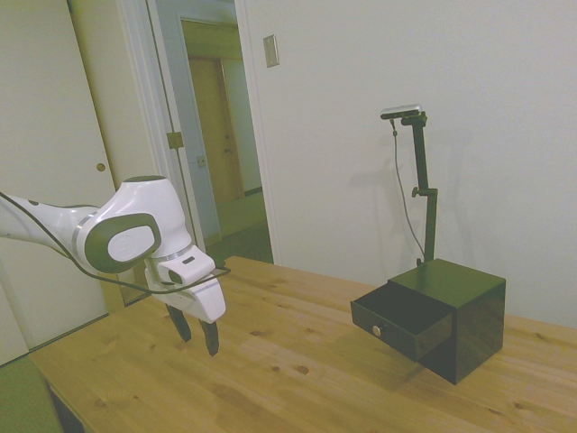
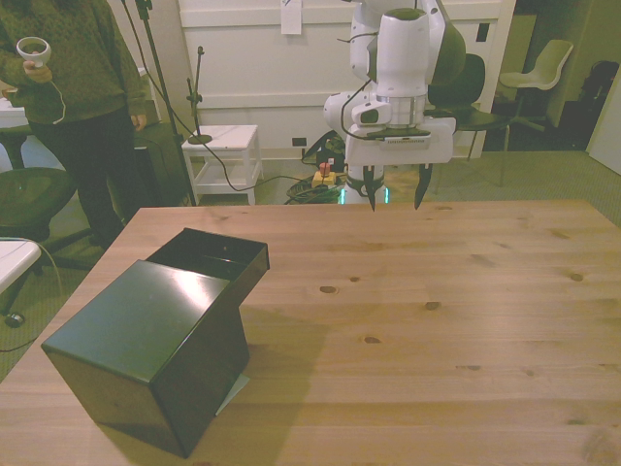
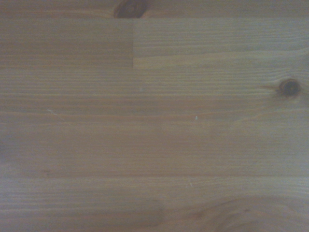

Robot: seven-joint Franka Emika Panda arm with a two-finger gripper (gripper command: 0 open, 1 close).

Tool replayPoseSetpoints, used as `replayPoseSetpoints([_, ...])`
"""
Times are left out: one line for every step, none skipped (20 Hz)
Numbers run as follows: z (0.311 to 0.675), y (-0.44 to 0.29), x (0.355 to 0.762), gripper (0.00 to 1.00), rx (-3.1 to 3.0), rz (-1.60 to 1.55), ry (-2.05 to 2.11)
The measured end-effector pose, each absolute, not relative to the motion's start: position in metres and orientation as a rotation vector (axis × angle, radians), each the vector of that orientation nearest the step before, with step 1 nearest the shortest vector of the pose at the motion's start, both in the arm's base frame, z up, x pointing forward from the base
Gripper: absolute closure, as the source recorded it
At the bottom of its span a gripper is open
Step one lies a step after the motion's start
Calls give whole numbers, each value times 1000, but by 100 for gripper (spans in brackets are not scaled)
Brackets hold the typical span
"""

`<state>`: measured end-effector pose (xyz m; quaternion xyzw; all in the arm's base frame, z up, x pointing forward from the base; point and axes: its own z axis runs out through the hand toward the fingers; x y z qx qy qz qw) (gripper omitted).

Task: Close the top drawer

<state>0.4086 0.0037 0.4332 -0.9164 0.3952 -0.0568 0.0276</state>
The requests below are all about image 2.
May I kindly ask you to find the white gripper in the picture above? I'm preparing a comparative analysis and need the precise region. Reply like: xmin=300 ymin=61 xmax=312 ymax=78
xmin=344 ymin=118 xmax=456 ymax=214

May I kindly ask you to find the black metal drawer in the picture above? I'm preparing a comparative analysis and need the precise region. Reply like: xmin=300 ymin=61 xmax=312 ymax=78
xmin=145 ymin=227 xmax=272 ymax=312

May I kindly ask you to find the white VR controller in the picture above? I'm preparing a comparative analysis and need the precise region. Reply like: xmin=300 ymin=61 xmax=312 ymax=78
xmin=16 ymin=37 xmax=52 ymax=69

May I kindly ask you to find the black drawer cabinet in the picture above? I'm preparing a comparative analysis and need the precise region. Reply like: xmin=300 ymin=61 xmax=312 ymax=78
xmin=41 ymin=259 xmax=251 ymax=460

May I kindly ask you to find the person's right hand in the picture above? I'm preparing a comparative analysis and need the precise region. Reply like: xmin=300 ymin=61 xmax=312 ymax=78
xmin=22 ymin=58 xmax=53 ymax=85

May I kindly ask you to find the yellow emergency stop button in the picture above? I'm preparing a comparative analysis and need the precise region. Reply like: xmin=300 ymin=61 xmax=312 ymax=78
xmin=311 ymin=163 xmax=338 ymax=188

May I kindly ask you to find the black power box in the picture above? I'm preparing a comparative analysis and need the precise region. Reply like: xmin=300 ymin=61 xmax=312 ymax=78
xmin=302 ymin=130 xmax=348 ymax=172

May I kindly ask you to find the black shell chair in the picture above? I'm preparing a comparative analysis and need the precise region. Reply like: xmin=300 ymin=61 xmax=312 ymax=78
xmin=425 ymin=52 xmax=511 ymax=188

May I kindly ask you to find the white side table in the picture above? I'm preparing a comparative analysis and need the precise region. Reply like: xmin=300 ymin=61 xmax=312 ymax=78
xmin=180 ymin=124 xmax=266 ymax=207

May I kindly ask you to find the white shell chair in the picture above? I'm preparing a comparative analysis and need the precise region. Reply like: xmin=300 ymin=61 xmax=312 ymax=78
xmin=498 ymin=39 xmax=574 ymax=132

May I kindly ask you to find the white paper note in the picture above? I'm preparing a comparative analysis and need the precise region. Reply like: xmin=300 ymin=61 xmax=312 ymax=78
xmin=280 ymin=0 xmax=304 ymax=36

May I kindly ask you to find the small black stand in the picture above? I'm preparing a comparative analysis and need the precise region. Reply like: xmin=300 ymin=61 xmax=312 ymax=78
xmin=185 ymin=46 xmax=214 ymax=147

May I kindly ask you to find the dark bag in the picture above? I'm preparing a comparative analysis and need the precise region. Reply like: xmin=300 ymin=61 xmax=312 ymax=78
xmin=578 ymin=59 xmax=621 ymax=148

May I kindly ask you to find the black floor box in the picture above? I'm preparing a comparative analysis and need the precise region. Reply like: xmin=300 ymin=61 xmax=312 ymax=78
xmin=132 ymin=120 xmax=189 ymax=211

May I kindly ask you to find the black tripod stand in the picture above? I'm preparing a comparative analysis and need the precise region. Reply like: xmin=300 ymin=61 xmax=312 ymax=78
xmin=134 ymin=0 xmax=198 ymax=208

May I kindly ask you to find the person in green sweater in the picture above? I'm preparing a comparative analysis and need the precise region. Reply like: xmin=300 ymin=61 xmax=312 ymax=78
xmin=0 ymin=0 xmax=149 ymax=250

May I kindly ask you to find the black office chair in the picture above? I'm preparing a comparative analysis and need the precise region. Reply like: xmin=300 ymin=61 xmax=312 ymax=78
xmin=0 ymin=167 xmax=94 ymax=327

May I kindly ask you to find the white desk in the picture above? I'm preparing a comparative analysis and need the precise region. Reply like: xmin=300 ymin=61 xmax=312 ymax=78
xmin=0 ymin=237 xmax=43 ymax=293

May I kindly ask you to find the black cable bundle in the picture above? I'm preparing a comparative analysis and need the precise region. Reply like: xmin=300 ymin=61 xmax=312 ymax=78
xmin=284 ymin=175 xmax=346 ymax=206

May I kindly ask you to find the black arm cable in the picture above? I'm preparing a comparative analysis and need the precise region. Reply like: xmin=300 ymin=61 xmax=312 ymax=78
xmin=339 ymin=28 xmax=385 ymax=144

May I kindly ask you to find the white controller strap cord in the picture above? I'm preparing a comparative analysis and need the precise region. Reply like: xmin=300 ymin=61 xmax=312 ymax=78
xmin=47 ymin=81 xmax=68 ymax=126

